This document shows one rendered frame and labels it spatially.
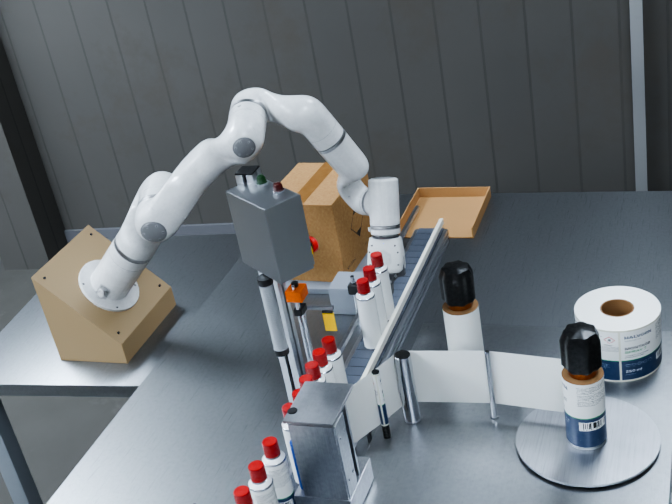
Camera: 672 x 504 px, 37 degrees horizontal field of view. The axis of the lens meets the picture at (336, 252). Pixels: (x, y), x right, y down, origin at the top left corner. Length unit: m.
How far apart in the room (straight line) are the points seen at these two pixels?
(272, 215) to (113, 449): 0.84
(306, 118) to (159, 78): 2.66
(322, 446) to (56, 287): 1.20
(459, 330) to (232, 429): 0.64
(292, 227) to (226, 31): 2.82
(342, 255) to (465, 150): 1.93
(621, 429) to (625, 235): 1.01
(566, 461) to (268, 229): 0.81
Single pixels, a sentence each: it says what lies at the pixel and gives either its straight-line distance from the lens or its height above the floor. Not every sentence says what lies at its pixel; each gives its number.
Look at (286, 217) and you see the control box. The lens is 2.18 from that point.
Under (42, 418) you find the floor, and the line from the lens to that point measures 4.46.
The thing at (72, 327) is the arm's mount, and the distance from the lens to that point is 3.02.
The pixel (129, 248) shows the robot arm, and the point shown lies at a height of 1.16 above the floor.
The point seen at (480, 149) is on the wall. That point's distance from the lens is 4.85.
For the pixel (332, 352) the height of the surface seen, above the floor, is 1.06.
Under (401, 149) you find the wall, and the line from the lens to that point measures 4.91.
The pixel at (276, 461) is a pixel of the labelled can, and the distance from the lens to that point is 2.12.
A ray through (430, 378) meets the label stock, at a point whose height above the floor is 0.99.
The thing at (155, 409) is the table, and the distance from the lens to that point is 2.76.
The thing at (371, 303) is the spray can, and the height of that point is 1.02.
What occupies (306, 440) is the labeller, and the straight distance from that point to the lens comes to 2.07.
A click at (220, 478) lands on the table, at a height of 0.83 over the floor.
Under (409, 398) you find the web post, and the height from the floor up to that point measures 0.96.
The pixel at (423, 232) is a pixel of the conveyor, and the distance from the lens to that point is 3.22.
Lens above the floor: 2.36
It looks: 28 degrees down
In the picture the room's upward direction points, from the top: 11 degrees counter-clockwise
